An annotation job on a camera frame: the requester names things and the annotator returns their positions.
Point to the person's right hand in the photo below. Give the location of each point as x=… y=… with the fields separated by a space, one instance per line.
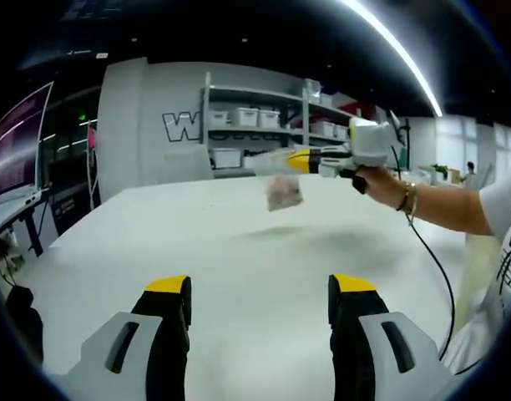
x=380 y=186

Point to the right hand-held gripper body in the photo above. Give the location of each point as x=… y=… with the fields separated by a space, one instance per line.
x=370 y=144

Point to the white side desk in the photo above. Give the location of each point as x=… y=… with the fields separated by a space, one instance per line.
x=13 y=211

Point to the beige cloth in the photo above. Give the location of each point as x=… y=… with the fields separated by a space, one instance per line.
x=472 y=284

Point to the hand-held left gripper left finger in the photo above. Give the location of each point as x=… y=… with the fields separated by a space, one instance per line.
x=126 y=363

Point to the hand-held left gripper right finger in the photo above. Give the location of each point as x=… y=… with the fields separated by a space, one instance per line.
x=376 y=367

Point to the large computer monitor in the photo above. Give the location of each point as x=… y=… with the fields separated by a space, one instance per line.
x=17 y=154

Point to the grey metal storage shelf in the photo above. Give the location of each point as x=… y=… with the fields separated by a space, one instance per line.
x=297 y=117

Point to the white stand with black pole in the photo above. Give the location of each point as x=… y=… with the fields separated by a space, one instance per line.
x=401 y=125

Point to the pink cloth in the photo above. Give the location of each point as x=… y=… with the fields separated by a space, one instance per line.
x=91 y=138

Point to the black chair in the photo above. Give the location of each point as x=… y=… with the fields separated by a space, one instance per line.
x=26 y=326

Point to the row of white storage bins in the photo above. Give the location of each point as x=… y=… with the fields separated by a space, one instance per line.
x=249 y=117

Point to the ceiling light strip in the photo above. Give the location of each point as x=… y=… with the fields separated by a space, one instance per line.
x=399 y=50

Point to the clear resealable bag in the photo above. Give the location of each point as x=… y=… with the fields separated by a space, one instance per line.
x=282 y=192

